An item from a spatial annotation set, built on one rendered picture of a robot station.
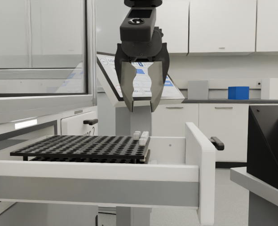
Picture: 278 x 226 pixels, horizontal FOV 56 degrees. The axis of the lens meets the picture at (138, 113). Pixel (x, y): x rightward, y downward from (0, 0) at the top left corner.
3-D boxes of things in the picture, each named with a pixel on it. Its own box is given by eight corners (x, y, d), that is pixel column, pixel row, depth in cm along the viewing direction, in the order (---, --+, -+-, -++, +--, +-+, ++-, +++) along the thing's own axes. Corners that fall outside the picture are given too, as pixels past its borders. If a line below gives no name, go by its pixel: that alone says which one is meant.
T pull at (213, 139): (216, 142, 52) (216, 136, 52) (224, 151, 45) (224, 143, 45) (197, 142, 52) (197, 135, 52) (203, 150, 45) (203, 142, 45)
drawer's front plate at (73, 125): (96, 140, 98) (95, 111, 97) (68, 160, 69) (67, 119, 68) (91, 140, 98) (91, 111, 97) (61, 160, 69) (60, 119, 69)
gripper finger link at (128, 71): (135, 110, 53) (142, 65, 52) (131, 112, 47) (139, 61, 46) (120, 108, 53) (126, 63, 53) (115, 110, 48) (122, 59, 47)
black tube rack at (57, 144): (150, 164, 59) (150, 136, 58) (143, 195, 41) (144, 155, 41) (55, 162, 61) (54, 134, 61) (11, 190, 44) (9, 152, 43)
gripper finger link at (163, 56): (172, 82, 48) (165, 34, 47) (172, 82, 46) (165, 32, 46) (147, 86, 48) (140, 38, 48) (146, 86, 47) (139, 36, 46)
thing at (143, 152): (150, 139, 58) (150, 136, 58) (144, 159, 41) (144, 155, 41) (142, 139, 59) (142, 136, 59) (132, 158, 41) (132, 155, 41)
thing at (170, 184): (184, 162, 62) (185, 136, 62) (198, 210, 37) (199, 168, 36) (24, 158, 66) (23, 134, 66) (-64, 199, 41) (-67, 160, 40)
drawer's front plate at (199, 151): (191, 166, 64) (192, 121, 63) (214, 228, 35) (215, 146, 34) (184, 166, 64) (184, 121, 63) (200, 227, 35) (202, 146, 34)
